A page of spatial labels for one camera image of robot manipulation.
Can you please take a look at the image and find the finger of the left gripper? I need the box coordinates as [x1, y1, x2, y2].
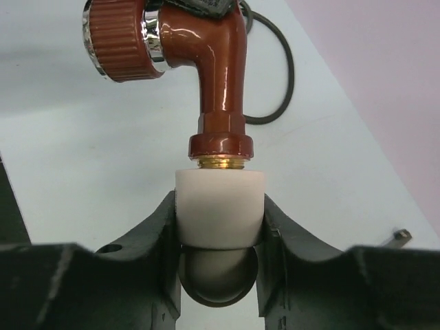
[164, 0, 239, 19]

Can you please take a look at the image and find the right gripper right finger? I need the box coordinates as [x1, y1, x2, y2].
[256, 198, 439, 329]

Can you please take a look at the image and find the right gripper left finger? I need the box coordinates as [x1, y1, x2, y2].
[1, 192, 180, 329]

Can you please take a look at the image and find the dark red brass faucet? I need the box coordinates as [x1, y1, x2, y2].
[82, 0, 254, 169]

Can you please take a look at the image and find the white plastic elbow fitting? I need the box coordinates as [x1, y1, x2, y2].
[175, 169, 265, 308]

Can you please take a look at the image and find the dark metal faucet spout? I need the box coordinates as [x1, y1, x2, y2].
[379, 228, 413, 249]

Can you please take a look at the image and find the grey flexible metal hose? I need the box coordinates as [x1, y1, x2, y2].
[239, 0, 296, 125]

